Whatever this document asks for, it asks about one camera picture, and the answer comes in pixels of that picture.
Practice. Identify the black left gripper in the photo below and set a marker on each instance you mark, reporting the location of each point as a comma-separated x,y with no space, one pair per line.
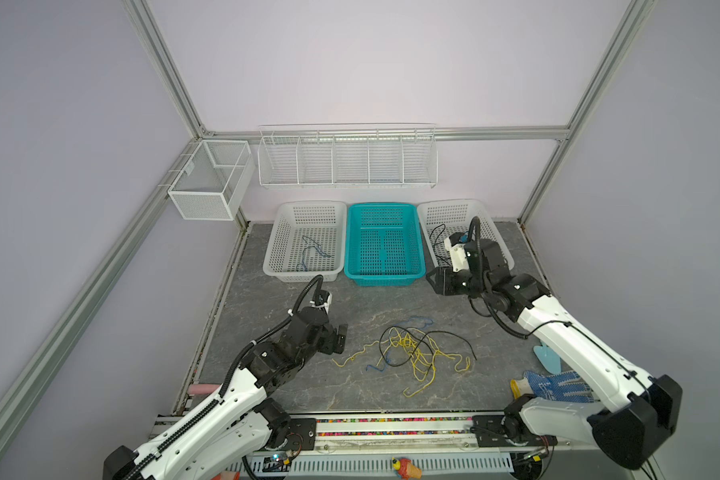
329,345

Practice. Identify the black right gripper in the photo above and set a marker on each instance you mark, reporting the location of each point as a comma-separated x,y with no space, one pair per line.
444,280

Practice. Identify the black cable pulled free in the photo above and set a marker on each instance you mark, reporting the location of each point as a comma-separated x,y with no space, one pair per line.
437,234

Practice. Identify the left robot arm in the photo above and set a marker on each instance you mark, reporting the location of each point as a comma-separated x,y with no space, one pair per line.
240,416

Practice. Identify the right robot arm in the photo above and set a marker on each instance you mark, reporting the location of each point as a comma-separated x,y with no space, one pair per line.
633,413

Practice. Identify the white plastic basket right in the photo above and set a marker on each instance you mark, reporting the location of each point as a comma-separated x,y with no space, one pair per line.
458,215

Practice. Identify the white plastic basket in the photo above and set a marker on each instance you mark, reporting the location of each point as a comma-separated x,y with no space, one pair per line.
307,239
458,215

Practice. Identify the teal plastic basket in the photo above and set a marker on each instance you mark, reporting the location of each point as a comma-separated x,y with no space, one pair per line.
383,245

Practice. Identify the white plastic basket left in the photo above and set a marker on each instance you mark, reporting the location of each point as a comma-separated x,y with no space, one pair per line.
307,239

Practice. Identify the light blue scoop tool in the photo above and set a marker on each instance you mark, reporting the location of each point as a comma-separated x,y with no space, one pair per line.
548,358

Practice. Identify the pink object at edge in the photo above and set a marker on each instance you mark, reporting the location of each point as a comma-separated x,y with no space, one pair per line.
202,389

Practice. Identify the red yellow toy figure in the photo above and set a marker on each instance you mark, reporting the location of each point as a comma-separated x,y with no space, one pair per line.
406,469

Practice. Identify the blue white patterned cloth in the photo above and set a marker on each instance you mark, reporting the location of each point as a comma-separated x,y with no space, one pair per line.
565,387

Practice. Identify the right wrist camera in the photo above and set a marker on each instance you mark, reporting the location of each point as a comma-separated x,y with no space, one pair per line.
455,247

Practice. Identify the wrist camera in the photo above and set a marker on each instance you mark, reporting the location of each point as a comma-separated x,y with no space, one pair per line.
455,247
321,301

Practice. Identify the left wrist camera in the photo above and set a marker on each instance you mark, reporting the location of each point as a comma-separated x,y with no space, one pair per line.
321,301

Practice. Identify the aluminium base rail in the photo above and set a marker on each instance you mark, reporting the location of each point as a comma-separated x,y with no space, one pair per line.
353,446

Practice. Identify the white wire wall rack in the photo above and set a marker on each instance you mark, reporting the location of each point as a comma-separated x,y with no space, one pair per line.
381,155

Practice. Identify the white mesh wall box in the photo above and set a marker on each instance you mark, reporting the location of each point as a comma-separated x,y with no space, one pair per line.
212,182

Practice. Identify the aluminium frame post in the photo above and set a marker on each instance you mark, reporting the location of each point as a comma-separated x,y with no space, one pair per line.
629,27

